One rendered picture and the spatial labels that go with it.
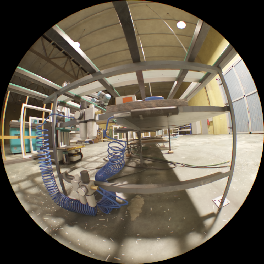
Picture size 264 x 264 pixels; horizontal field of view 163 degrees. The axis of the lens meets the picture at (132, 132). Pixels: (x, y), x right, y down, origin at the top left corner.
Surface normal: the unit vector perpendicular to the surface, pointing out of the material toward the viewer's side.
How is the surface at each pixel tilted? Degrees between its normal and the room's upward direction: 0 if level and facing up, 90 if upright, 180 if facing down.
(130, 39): 180
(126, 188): 90
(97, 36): 180
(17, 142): 90
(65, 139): 90
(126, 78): 90
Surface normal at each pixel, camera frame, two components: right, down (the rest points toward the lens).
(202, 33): 0.07, 1.00
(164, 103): -0.18, -0.02
